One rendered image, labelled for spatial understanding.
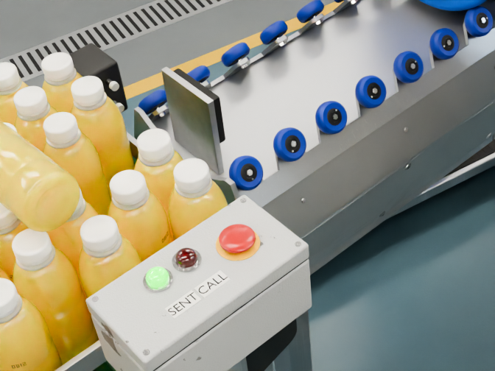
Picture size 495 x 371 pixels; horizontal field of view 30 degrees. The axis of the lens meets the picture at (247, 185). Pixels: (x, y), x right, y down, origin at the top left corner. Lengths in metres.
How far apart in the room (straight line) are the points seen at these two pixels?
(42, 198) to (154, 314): 0.17
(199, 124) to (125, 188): 0.23
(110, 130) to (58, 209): 0.22
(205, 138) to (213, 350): 0.39
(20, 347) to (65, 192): 0.16
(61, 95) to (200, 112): 0.18
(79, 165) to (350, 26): 0.55
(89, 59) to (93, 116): 0.21
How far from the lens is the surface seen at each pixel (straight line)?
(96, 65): 1.33
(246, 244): 0.90
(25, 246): 0.97
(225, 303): 0.87
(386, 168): 1.35
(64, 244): 1.03
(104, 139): 1.16
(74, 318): 1.03
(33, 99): 1.15
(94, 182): 1.14
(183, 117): 1.23
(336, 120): 1.25
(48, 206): 0.96
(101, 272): 0.98
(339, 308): 2.24
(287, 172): 1.22
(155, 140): 1.05
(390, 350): 2.17
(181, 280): 0.89
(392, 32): 1.46
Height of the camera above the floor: 1.78
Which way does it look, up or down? 45 degrees down
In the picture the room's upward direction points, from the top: 7 degrees counter-clockwise
